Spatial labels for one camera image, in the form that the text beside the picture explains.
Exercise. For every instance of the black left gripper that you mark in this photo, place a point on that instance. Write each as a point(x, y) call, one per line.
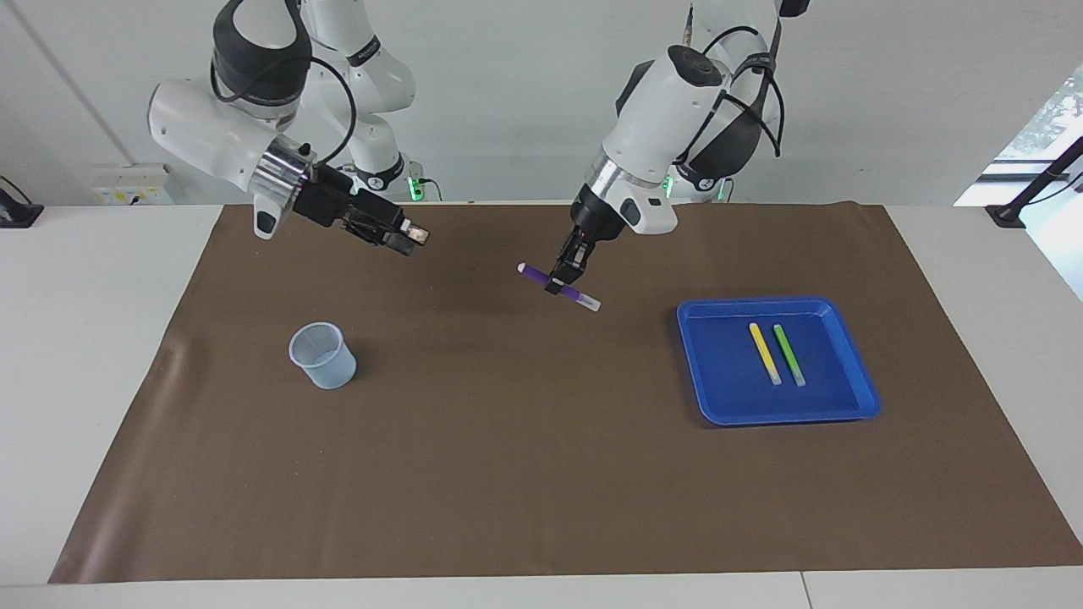
point(592, 222)

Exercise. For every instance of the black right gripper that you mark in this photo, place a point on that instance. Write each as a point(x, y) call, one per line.
point(334, 199)

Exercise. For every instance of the purple marker pen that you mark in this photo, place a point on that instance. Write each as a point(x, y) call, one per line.
point(537, 275)

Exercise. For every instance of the yellow marker pen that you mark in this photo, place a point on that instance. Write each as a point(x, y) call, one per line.
point(764, 351)

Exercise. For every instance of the green marker pen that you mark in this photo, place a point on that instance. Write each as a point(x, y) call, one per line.
point(788, 353)

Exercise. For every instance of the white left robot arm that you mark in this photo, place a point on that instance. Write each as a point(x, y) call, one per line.
point(668, 110)

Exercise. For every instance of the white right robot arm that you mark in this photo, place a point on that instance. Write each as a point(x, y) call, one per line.
point(211, 127)

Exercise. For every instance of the translucent plastic cup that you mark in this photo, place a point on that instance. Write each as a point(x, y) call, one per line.
point(330, 372)

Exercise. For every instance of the brown paper table mat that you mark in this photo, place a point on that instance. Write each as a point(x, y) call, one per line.
point(541, 474)

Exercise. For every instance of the blue plastic tray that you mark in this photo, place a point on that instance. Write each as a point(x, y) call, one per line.
point(829, 397)

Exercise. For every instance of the black clamp stand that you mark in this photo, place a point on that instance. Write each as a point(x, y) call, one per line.
point(1007, 216)

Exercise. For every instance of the window with greenery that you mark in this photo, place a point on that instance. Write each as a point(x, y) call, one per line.
point(1058, 110)

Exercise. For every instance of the white wall socket box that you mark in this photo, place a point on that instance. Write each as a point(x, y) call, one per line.
point(127, 186)

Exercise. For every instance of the black table mount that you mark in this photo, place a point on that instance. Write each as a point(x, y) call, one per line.
point(17, 216)

